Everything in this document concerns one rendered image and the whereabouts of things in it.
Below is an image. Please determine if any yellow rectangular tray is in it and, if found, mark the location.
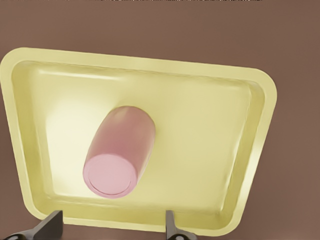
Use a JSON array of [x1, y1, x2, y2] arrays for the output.
[[0, 47, 278, 232]]

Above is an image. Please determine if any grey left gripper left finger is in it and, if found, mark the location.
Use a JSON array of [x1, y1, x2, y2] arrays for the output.
[[4, 210, 64, 240]]

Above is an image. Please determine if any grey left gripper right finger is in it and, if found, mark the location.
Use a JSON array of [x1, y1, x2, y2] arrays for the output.
[[165, 210, 197, 240]]

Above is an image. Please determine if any pink cup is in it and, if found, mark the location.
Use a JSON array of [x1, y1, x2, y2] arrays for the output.
[[82, 105, 157, 199]]

